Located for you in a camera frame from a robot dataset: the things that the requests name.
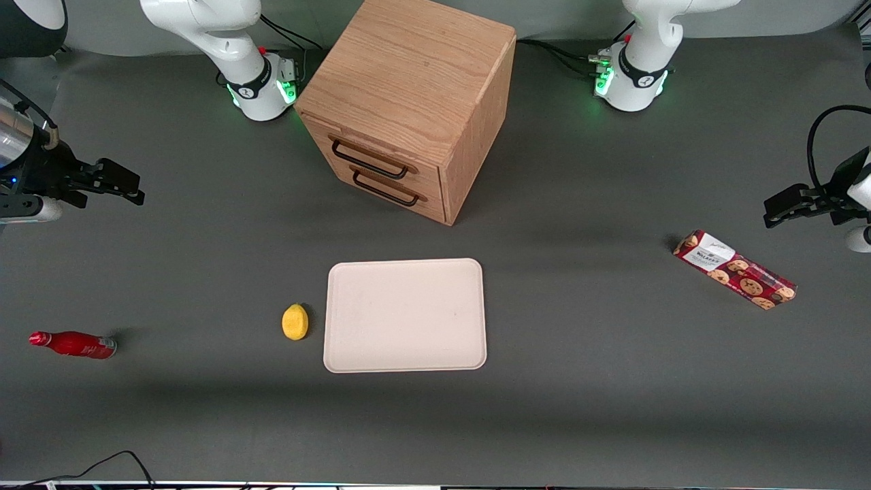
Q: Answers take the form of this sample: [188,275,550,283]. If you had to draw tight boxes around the black metal drawer handle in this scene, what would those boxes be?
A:
[350,169,427,208]
[329,136,417,180]

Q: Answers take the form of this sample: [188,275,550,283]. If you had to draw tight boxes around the wooden two-drawer cabinet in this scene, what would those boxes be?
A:
[294,0,516,227]

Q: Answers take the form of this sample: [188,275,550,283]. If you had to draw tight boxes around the red cookie box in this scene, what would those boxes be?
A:
[672,230,797,311]

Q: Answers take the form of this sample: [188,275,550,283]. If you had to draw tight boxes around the red bottle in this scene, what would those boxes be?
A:
[29,331,118,360]

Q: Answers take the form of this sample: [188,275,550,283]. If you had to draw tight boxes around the yellow lemon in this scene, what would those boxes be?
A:
[282,304,310,341]

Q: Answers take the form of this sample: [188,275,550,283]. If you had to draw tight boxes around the beige rectangular tray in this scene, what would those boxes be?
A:
[323,258,488,374]

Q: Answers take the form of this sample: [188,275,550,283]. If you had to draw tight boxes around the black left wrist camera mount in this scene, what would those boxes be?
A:
[825,155,866,225]

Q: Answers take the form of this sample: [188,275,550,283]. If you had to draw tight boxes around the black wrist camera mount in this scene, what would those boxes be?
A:
[14,140,103,184]
[825,155,866,225]

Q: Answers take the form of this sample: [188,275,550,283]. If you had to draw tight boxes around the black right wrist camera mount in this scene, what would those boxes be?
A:
[14,140,103,184]

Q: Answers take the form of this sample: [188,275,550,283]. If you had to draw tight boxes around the black left wrist camera cable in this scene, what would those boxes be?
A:
[807,105,871,195]

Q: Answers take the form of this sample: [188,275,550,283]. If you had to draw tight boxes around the black right arm base cables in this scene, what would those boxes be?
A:
[216,14,325,89]

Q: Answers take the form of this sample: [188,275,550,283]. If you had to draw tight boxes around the black arm base cables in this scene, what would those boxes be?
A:
[516,20,637,81]
[216,14,325,89]

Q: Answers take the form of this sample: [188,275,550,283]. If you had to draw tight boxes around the black cable on table edge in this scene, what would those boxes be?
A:
[17,451,157,489]

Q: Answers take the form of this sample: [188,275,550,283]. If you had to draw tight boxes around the black left arm base cables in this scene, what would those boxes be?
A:
[516,20,637,81]

